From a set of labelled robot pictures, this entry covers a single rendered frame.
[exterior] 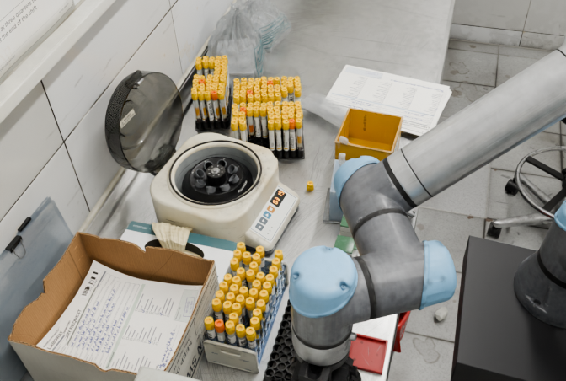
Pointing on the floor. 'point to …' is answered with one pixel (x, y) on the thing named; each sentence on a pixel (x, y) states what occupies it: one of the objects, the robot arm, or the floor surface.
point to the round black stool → (549, 206)
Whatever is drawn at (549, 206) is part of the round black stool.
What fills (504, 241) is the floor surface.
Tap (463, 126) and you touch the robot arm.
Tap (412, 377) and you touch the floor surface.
